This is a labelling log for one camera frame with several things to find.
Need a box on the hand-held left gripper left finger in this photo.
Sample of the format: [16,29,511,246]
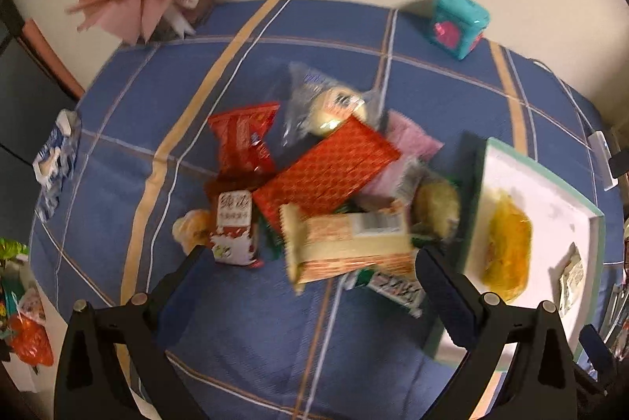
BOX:
[54,246,218,420]

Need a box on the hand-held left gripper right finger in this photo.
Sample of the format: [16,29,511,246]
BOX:
[415,246,579,420]

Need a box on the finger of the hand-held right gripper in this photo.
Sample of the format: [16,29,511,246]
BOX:
[578,324,617,401]

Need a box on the small bun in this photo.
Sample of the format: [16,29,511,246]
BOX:
[172,208,214,254]

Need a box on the small red white carton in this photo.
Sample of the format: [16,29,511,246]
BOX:
[209,190,262,266]

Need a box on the round pastry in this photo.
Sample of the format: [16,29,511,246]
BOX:
[412,177,463,240]

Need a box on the green snack packet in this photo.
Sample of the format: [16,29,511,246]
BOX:
[256,216,286,261]

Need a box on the orange white wafer packet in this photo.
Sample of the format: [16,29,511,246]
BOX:
[279,203,417,295]

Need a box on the white tray with green rim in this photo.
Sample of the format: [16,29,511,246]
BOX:
[425,135,607,381]

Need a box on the pink snack packet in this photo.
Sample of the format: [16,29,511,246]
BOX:
[361,109,445,204]

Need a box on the red patterned snack packet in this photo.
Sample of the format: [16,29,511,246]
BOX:
[252,115,403,229]

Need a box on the steamed cake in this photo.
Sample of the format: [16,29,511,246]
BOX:
[282,62,381,146]

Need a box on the small grey green packet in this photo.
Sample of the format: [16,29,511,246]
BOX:
[557,242,585,317]

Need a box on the yellow snack packet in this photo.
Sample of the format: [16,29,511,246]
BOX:
[479,188,534,303]

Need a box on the blue plaid tablecloth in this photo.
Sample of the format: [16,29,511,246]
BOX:
[27,0,620,420]

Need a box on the orange red snack bag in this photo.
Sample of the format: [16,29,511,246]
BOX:
[7,312,54,368]

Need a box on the green snack bag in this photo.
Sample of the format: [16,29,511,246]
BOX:
[0,237,30,264]

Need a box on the black power adapter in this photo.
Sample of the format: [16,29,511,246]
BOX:
[608,153,629,185]

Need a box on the crumpled blue white packet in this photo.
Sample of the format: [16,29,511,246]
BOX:
[32,108,83,224]

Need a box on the white power strip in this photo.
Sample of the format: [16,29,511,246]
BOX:
[587,131,619,191]

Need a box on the dark cabinet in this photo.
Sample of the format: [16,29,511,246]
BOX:
[0,0,84,254]

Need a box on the teal toy house box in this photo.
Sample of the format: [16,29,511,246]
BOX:
[423,0,492,62]

